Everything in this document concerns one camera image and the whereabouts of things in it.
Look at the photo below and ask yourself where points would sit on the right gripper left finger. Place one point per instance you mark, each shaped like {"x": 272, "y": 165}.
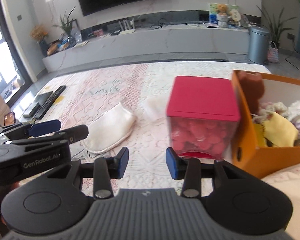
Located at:
{"x": 106, "y": 169}

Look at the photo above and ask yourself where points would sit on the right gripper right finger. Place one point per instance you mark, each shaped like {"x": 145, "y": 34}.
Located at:
{"x": 186, "y": 169}

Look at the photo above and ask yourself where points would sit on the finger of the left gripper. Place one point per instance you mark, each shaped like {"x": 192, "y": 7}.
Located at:
{"x": 27, "y": 129}
{"x": 72, "y": 135}

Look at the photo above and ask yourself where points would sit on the white soft pouch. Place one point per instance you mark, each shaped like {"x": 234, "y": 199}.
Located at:
{"x": 109, "y": 129}

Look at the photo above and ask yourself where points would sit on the yellow soft cloth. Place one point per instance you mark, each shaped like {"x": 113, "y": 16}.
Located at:
{"x": 274, "y": 130}

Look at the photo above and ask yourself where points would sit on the brown plush bunny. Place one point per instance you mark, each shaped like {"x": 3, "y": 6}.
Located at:
{"x": 253, "y": 88}

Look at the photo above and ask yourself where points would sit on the pink white crochet bag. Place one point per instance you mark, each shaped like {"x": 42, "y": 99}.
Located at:
{"x": 268, "y": 107}

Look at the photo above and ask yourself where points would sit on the black tablet device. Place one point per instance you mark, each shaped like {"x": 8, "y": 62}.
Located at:
{"x": 38, "y": 102}

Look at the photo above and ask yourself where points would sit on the black remote control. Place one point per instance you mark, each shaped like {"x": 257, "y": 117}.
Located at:
{"x": 49, "y": 102}

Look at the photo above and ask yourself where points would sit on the pink patterned table cloth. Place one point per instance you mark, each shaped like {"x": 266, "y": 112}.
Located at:
{"x": 91, "y": 93}

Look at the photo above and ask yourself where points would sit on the red lidded clear container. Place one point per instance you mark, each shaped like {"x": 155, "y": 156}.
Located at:
{"x": 202, "y": 115}

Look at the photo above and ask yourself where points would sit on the orange cardboard box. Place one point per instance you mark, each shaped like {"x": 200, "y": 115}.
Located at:
{"x": 246, "y": 154}

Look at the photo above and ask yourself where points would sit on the white marble tv console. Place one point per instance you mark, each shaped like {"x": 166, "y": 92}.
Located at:
{"x": 168, "y": 39}

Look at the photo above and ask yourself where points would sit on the green plant in vase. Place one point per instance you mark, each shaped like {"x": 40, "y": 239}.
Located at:
{"x": 66, "y": 24}

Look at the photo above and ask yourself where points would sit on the yellow dried flower vase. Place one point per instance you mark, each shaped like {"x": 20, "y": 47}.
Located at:
{"x": 38, "y": 33}

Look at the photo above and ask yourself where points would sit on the floral patterned pillow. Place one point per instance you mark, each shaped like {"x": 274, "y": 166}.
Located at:
{"x": 287, "y": 180}

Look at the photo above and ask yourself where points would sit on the white wifi router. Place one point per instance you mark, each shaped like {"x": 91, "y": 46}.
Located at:
{"x": 127, "y": 26}

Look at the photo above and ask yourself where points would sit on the grey metal trash bin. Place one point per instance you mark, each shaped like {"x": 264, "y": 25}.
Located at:
{"x": 258, "y": 44}

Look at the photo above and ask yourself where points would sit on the pink woven handbag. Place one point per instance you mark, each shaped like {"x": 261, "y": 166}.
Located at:
{"x": 273, "y": 53}

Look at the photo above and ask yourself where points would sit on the teddy bear on stand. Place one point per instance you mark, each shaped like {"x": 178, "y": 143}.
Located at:
{"x": 222, "y": 15}

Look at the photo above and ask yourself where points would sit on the round paper fan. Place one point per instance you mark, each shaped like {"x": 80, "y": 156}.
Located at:
{"x": 234, "y": 17}

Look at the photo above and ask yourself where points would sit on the potted long leaf plant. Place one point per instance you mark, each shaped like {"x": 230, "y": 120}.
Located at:
{"x": 275, "y": 25}

